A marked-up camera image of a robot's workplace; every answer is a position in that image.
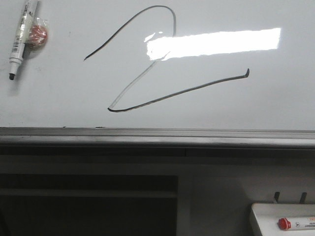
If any white black-tip whiteboard marker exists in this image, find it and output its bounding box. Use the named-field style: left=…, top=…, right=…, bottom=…
left=9, top=0, right=38, bottom=80

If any white whiteboard surface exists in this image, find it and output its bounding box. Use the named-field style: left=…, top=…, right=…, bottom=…
left=0, top=0, right=315, bottom=130

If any left metal tray hook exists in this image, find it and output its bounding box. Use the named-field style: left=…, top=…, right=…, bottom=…
left=273, top=191, right=280, bottom=204

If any metal tray hook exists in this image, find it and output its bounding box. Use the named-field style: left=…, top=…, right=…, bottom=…
left=273, top=191, right=280, bottom=204
left=299, top=192, right=307, bottom=204

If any red round magnet with tape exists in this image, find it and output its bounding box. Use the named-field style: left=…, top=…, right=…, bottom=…
left=26, top=17, right=48, bottom=48

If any white plastic tray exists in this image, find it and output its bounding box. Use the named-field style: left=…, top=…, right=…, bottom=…
left=250, top=203, right=315, bottom=236

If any right metal tray hook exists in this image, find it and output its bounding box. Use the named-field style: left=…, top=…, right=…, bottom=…
left=299, top=192, right=307, bottom=204

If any red-capped white marker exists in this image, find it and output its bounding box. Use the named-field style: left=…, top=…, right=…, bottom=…
left=278, top=217, right=315, bottom=231

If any grey aluminium whiteboard frame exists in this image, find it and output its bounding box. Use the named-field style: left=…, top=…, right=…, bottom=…
left=0, top=127, right=315, bottom=155

